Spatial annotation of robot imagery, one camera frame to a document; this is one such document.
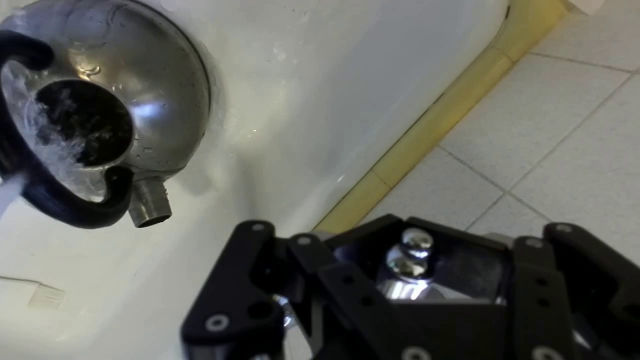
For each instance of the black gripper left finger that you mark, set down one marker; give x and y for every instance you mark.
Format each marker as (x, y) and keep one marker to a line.
(247, 292)

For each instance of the chrome wall tap faucet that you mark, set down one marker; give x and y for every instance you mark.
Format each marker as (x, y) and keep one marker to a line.
(413, 261)

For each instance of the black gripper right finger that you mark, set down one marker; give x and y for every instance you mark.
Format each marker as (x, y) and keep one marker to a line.
(587, 292)

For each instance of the white ceramic sink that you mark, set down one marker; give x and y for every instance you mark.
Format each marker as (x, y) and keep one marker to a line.
(313, 101)

